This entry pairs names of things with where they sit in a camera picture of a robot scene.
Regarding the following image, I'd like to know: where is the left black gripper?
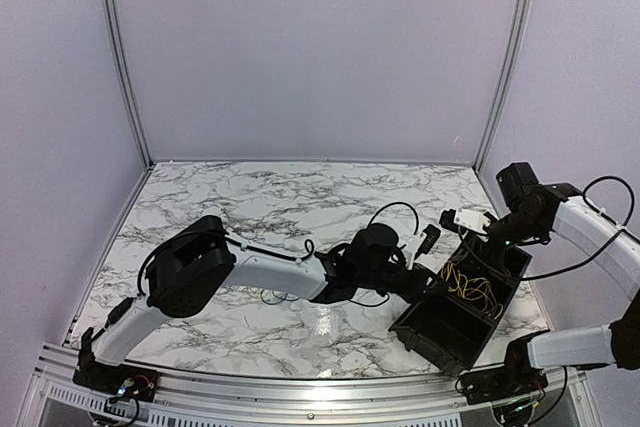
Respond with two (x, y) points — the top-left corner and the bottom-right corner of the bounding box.
(359, 263), (449, 305)

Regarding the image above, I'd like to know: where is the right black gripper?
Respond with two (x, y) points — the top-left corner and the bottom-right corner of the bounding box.
(456, 208), (545, 274)

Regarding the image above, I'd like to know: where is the yellow cable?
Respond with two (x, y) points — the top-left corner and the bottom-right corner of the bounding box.
(442, 261), (504, 321)

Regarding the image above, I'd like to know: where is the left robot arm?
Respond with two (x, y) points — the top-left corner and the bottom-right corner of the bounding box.
(78, 216), (439, 392)

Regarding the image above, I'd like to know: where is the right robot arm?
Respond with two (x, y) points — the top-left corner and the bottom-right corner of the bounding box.
(485, 162), (639, 395)

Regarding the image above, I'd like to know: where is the black three-compartment bin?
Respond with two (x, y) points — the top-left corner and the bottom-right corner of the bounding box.
(389, 232), (531, 377)

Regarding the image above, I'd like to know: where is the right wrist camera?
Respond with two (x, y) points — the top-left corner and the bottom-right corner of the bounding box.
(439, 208), (492, 236)

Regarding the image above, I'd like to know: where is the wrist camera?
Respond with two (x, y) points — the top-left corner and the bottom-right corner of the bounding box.
(439, 208), (492, 236)
(402, 224), (441, 270)

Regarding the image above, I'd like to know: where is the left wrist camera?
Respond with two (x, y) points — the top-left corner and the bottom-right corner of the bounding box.
(402, 224), (441, 270)

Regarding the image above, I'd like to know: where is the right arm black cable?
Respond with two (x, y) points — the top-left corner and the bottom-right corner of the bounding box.
(457, 175), (640, 282)

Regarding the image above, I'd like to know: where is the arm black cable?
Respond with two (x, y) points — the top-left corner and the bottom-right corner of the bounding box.
(137, 201), (421, 308)
(457, 175), (640, 282)

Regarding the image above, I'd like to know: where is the right aluminium frame post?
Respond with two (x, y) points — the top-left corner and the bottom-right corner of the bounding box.
(473, 0), (531, 176)

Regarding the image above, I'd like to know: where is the aluminium frame post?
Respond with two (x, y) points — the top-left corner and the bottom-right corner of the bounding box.
(102, 0), (155, 170)
(473, 0), (531, 176)

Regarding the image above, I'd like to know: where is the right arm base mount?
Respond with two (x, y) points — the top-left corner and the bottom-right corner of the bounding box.
(456, 333), (548, 405)

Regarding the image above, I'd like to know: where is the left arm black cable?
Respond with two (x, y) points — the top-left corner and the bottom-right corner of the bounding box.
(137, 201), (421, 308)

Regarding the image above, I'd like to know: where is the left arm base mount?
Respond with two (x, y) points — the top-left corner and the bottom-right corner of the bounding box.
(72, 327), (159, 402)

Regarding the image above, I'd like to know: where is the aluminium front rail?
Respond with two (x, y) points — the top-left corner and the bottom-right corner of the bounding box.
(13, 344), (599, 426)

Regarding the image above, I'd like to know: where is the left aluminium frame post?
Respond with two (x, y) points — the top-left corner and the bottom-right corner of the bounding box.
(102, 0), (155, 170)

